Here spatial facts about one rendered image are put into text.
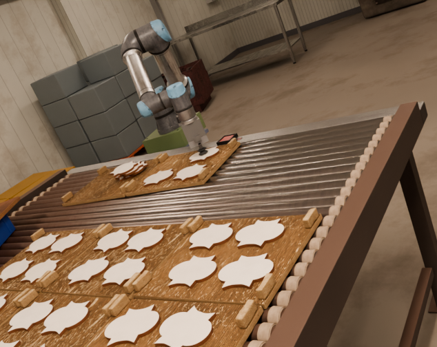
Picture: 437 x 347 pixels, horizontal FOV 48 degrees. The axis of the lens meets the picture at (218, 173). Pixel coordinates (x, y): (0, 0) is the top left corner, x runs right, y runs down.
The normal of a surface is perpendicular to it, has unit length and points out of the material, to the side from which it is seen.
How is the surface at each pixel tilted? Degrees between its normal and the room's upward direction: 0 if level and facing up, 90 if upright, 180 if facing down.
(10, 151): 90
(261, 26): 90
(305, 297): 0
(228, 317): 0
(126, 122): 90
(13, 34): 90
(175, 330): 0
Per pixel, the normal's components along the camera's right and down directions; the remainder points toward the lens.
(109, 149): -0.39, 0.47
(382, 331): -0.37, -0.87
